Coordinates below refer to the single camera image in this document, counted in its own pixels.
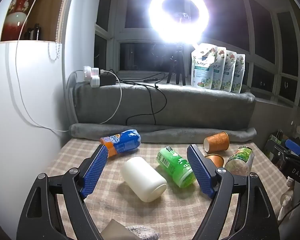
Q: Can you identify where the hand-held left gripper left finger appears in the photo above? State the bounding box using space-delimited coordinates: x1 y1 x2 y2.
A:
16 144 109 240

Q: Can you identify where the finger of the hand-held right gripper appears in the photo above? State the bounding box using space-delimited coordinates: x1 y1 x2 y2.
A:
284 139 300 156
264 134 289 166

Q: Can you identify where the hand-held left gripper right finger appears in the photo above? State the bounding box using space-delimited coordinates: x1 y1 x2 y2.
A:
187 144 280 240

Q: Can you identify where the white plastic jar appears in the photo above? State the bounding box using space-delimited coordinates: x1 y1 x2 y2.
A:
120 156 167 202

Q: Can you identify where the orange glitter paper cup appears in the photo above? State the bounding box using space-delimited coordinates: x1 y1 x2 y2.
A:
203 132 230 153
204 153 225 170

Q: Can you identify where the clear bottle with green label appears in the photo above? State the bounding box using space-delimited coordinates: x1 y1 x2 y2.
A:
224 146 255 177

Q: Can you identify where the blue and orange bottle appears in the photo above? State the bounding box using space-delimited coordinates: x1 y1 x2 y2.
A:
100 129 141 158

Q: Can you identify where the rolled grey blanket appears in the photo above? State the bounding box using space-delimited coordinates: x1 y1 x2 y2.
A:
68 123 258 145

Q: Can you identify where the brown paper piece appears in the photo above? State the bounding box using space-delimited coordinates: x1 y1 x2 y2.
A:
100 219 134 240

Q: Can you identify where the beige checkered cloth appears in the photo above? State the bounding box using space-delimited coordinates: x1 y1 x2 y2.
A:
43 137 292 240

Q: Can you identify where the grey knitted cloth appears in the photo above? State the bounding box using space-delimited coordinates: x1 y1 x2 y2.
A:
125 225 160 240

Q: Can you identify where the white detergent pouch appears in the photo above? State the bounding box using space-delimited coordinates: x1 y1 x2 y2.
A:
224 51 237 92
190 43 217 89
233 53 246 94
214 46 227 91

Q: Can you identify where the white cabinet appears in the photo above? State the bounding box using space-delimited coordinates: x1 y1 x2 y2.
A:
0 0 97 230

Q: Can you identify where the black tripod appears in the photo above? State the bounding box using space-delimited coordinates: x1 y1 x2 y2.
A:
166 44 187 86

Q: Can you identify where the red ceramic vase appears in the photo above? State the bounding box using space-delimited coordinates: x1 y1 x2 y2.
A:
1 0 36 42

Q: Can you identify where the short white cable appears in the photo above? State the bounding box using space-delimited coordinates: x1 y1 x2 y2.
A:
99 69 122 125

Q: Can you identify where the black cable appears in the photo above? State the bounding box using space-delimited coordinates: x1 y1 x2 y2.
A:
110 71 167 126

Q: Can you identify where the white window frame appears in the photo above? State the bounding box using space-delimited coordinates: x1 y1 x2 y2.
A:
94 0 300 107

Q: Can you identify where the white bead chain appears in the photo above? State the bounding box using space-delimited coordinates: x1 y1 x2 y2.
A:
48 0 73 62

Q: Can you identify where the long white cable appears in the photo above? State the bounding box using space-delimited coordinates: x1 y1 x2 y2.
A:
15 0 77 133

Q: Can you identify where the ring light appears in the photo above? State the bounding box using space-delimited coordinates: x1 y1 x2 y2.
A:
148 0 211 45

